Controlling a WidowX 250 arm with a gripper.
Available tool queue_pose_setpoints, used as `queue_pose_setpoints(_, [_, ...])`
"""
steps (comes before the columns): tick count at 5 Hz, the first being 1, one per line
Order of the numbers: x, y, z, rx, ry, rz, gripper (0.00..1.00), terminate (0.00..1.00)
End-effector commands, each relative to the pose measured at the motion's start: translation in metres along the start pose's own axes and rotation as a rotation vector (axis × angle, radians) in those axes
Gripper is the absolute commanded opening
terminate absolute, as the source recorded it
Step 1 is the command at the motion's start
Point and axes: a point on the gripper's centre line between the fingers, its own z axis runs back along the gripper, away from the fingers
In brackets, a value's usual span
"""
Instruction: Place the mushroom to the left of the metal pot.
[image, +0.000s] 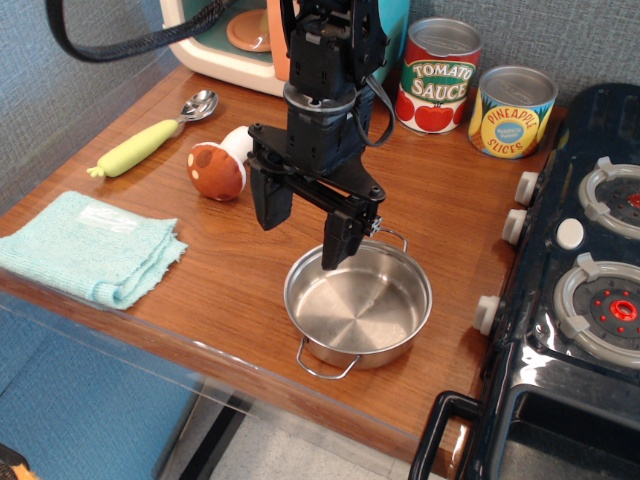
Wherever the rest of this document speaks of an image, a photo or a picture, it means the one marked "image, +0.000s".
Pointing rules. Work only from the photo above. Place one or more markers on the light blue folded cloth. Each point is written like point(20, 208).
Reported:
point(93, 251)

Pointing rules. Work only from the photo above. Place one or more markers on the stainless steel pot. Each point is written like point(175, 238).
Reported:
point(362, 315)

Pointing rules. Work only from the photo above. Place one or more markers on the tomato sauce can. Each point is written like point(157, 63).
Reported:
point(440, 62)

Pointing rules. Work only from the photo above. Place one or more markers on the black toy stove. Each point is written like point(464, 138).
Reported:
point(560, 396)

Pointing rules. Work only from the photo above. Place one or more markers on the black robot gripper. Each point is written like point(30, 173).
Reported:
point(318, 156)

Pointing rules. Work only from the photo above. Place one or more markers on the pineapple slices can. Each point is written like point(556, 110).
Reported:
point(511, 111)

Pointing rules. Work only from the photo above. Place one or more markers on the spoon with green handle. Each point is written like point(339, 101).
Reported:
point(137, 148)

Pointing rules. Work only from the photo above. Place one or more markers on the brown plush mushroom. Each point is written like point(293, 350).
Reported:
point(217, 170)

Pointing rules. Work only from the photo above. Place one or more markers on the teal toy microwave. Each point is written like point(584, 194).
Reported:
point(262, 68)

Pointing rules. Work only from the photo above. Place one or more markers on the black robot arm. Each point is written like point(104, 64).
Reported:
point(334, 50)

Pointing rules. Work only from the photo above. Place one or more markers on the orange plush toy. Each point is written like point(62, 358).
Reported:
point(14, 466)

